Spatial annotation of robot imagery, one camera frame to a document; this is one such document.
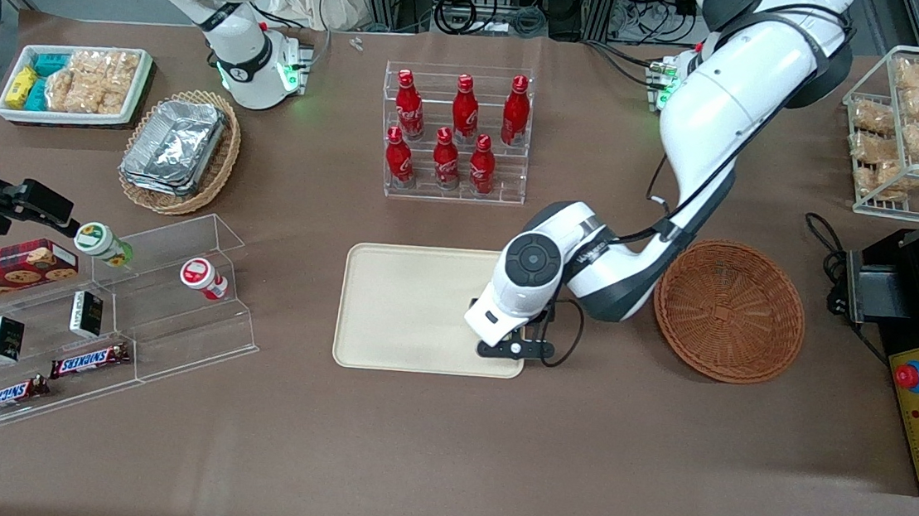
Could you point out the large rice cracker pack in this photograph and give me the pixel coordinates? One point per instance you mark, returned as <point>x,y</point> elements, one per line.
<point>105,81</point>

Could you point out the small black box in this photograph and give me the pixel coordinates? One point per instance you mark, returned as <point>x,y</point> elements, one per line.
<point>3,339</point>
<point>87,314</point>

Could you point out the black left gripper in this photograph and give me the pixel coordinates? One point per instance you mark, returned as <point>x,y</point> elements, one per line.
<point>537,317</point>

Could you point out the beige plastic tray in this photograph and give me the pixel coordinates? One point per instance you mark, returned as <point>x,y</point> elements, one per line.
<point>405,307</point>

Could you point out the stack of foil containers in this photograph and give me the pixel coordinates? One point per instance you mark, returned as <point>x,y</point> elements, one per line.
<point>174,146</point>

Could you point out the green-lid drink bottle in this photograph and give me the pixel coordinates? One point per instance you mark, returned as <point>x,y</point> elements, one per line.
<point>99,241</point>

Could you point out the white rectangular snack tray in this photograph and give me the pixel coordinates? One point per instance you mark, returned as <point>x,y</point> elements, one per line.
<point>142,81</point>

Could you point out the snickers chocolate bar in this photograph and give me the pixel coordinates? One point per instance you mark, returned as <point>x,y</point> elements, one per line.
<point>89,360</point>
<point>6,397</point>

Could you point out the red cola bottle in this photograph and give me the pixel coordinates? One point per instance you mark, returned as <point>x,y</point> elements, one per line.
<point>515,113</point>
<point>464,113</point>
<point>481,168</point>
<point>445,164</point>
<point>398,161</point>
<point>409,108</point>

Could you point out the clear acrylic stepped shelf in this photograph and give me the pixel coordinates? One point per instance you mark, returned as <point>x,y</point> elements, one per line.
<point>179,325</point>

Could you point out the small rice cracker pack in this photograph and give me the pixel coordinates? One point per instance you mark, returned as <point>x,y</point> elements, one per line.
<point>58,90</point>

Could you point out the red emergency stop button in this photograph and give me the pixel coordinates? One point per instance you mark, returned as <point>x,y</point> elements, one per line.
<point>911,376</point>

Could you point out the teal snack packet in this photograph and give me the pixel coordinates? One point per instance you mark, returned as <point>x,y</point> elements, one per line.
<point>51,63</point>
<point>36,95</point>

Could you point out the red-lid drink bottle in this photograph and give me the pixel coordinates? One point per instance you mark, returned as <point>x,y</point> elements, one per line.
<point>202,277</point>

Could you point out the red tartan cookie box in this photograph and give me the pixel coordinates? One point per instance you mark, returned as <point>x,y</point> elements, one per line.
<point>1,272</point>

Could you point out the oval tan wicker basket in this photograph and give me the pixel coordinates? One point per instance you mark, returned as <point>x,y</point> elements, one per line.
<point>222,162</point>

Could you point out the round brown wicker basket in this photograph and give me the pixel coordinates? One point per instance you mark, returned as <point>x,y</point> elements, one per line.
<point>729,315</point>

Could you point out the clear acrylic bottle rack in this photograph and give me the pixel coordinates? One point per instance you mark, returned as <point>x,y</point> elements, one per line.
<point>507,187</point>

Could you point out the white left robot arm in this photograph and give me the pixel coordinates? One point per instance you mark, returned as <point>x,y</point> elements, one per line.
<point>722,106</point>

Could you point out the small metal screws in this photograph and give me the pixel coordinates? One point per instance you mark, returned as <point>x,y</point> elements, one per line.
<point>355,43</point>

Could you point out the yellow snack packet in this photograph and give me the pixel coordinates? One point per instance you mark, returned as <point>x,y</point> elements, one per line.
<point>21,87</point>

